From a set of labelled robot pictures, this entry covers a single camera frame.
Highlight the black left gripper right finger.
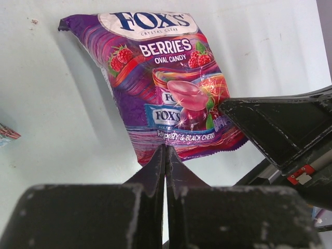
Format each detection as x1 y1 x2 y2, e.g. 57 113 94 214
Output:
165 146 324 248

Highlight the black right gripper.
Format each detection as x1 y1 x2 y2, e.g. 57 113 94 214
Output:
219 86 331 211

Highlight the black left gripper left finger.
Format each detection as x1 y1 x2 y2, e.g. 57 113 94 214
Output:
1 145 166 248

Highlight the purple Fox's berries candy bag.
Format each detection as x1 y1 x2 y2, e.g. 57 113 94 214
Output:
58 12 247 165

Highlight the teal Fox's candy bag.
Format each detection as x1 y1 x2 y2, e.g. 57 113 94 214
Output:
0 124 21 147

